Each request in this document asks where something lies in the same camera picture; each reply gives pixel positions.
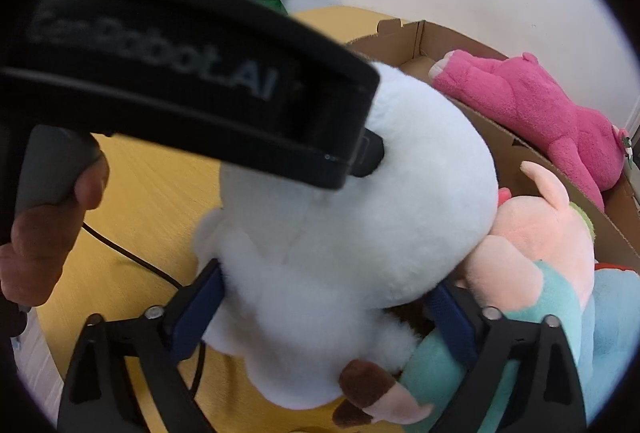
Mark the white plush toy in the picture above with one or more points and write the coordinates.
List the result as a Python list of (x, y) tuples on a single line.
[(312, 275)]

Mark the teal and pink plush doll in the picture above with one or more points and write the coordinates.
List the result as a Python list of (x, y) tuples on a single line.
[(537, 259)]

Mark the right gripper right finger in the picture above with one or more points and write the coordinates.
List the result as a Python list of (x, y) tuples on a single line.
[(546, 395)]

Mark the brown cardboard box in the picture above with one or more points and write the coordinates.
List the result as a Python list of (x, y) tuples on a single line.
[(415, 47)]

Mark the light blue plush toy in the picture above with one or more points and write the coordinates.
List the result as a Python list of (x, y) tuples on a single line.
[(610, 334)]

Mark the person's left hand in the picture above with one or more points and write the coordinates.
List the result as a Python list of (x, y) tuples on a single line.
[(42, 237)]

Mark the pink bear plush toy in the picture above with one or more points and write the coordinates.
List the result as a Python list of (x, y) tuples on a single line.
[(520, 95)]

